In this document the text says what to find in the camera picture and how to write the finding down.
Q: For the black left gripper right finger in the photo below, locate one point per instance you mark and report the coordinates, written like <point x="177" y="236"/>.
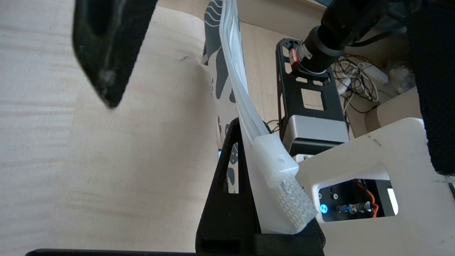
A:
<point x="291" y="245"/>

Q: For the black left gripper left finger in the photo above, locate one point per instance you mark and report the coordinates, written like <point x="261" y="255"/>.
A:
<point x="231" y="220"/>

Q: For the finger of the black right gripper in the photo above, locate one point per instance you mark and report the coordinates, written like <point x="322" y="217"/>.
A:
<point x="437" y="89"/>
<point x="106" y="53"/>

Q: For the white leaf-print pouch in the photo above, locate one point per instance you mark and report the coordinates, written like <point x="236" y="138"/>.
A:
<point x="227" y="71"/>

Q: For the white black robot base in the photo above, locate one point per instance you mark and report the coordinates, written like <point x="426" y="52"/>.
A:
<point x="320" y="131"/>

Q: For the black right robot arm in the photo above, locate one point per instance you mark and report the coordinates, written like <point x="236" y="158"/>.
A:
<point x="337" y="28"/>

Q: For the white power strip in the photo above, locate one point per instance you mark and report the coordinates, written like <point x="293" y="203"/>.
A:
<point x="373" y="73"/>

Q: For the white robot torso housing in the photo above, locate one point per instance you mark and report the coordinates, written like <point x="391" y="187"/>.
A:
<point x="391" y="149"/>

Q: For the light wooden shelf unit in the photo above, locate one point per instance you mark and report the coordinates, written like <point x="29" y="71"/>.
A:
<point x="89" y="160"/>

